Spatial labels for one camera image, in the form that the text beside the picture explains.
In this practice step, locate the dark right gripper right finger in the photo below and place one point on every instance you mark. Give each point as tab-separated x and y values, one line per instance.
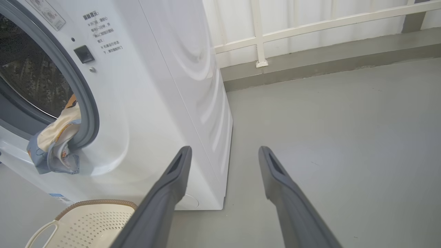
296	213

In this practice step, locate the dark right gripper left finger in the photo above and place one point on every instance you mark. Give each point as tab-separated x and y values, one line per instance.
162	206

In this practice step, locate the blue orange patterned garment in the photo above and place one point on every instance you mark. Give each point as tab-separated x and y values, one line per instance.
55	144

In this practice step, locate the white front-load washing machine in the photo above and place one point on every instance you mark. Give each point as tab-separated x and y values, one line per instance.
155	103

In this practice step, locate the cream perforated basket brown rim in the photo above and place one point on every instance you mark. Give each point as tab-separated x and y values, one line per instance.
93	224

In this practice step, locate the blue energy label sticker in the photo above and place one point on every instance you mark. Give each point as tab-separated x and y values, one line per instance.
62	199

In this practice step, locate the white metal railing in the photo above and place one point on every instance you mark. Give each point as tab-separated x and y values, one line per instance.
310	26

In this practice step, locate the grey warning sticker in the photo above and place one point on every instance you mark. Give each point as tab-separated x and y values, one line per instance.
48	13

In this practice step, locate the grey pillar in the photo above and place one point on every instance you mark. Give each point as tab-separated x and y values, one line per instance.
413	17

